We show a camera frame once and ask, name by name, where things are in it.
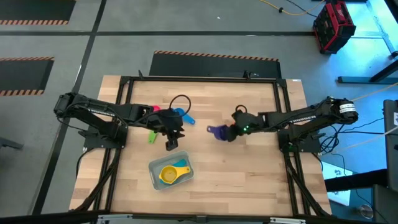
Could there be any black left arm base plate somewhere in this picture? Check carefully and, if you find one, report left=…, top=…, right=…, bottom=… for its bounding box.
left=83, top=124, right=128, bottom=149

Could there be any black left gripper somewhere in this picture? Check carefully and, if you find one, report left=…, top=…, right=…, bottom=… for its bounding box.
left=154, top=109, right=186, bottom=152

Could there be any black left wrist cable loop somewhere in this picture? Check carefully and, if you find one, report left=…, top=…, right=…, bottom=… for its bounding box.
left=169, top=94, right=192, bottom=113

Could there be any black overhead mount bar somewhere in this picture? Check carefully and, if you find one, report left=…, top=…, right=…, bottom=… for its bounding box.
left=0, top=210, right=398, bottom=224

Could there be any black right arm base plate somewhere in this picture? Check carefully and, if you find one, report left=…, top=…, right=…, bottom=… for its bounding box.
left=277, top=127, right=322, bottom=154

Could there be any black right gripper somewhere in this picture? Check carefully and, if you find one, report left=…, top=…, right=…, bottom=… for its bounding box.
left=226, top=111, right=265, bottom=143

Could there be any black desk foot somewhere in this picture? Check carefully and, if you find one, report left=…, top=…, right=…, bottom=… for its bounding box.
left=338, top=58, right=398, bottom=85

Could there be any black cable bundle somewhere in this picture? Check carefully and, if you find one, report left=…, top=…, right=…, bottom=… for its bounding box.
left=318, top=117, right=386, bottom=156

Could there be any round metal can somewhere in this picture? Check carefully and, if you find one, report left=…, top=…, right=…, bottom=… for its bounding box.
left=359, top=204, right=374, bottom=219

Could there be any red and black toolbox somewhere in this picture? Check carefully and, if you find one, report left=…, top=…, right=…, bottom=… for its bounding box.
left=312, top=0, right=357, bottom=55

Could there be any teal measuring cup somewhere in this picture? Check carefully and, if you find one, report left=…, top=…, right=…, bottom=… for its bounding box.
left=160, top=158, right=188, bottom=186

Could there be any purple measuring cup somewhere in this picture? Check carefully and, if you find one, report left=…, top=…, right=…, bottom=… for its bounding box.
left=207, top=124, right=233, bottom=141

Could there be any blue measuring cup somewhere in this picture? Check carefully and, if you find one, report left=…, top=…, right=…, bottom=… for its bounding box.
left=173, top=108, right=196, bottom=126

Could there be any yellow measuring cup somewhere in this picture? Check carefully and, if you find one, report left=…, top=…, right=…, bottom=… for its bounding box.
left=158, top=165, right=191, bottom=185

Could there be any black cabinet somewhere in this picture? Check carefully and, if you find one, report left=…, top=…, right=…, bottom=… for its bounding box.
left=382, top=99, right=398, bottom=190

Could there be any large black hazard-striped floor mat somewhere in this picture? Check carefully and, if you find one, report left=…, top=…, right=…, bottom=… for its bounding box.
left=149, top=50, right=282, bottom=79

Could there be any black aluminium table frame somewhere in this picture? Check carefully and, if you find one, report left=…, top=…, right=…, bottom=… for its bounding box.
left=74, top=70, right=332, bottom=218

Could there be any white cable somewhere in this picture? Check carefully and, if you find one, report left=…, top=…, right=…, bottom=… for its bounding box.
left=335, top=126, right=398, bottom=153

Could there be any yellow floor cable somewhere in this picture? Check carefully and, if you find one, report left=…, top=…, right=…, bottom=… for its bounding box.
left=259, top=0, right=326, bottom=16

